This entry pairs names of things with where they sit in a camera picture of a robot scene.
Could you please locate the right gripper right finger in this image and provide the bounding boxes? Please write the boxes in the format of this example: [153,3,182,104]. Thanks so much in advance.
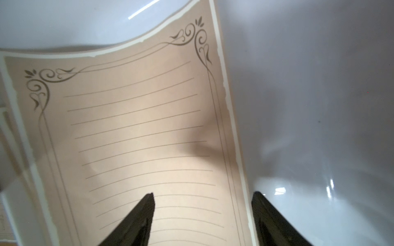
[251,191,312,246]

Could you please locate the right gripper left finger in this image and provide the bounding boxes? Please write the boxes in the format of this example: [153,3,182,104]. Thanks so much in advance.
[100,193,155,246]

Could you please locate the white plastic storage tray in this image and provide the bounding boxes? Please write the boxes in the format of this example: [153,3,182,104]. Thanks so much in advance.
[1,1,394,246]

